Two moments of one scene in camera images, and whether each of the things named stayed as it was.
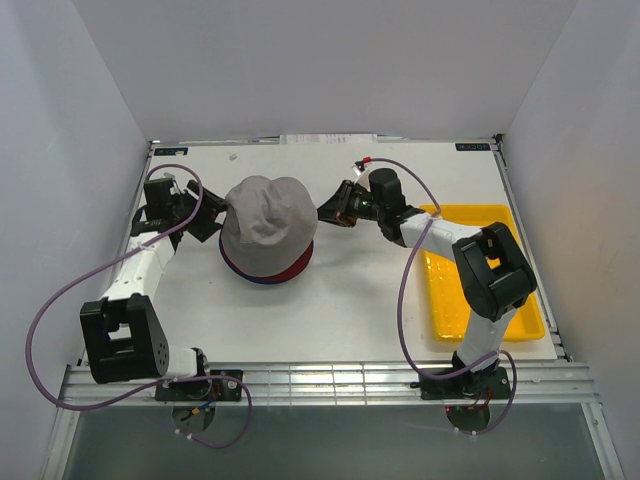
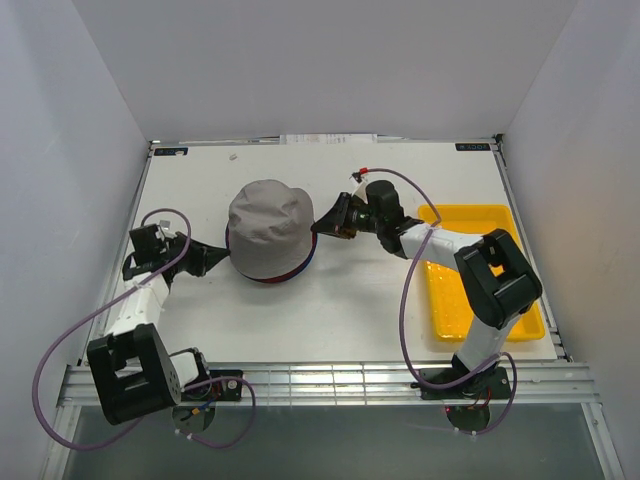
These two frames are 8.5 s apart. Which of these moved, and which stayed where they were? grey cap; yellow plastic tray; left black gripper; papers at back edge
Moved: left black gripper
Stayed: papers at back edge; grey cap; yellow plastic tray
